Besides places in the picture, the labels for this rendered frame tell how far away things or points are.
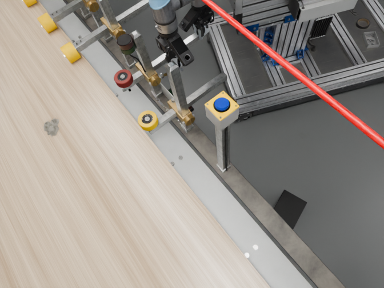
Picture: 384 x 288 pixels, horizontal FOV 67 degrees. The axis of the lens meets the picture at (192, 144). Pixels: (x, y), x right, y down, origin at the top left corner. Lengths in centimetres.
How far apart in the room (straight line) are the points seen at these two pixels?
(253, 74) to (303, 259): 133
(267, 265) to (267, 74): 131
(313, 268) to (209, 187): 52
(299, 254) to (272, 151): 100
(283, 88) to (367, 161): 73
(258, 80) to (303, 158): 62
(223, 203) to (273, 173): 78
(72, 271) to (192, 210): 45
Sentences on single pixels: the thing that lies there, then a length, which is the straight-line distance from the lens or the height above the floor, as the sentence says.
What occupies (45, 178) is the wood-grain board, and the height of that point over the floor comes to 90.
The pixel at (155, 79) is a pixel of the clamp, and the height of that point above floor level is 87.
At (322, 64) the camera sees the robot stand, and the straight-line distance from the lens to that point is 228.
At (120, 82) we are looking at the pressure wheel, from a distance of 134.
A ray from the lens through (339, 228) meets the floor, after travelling 206.
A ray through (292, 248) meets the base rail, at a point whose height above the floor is 70.
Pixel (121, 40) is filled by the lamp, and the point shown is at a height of 111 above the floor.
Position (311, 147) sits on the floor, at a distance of 217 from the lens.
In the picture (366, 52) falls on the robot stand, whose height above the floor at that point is 21.
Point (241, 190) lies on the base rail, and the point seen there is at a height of 70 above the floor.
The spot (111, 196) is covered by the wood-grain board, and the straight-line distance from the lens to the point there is 113.
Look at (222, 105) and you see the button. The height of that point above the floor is 123.
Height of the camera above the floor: 192
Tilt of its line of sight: 65 degrees down
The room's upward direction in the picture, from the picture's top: 15 degrees counter-clockwise
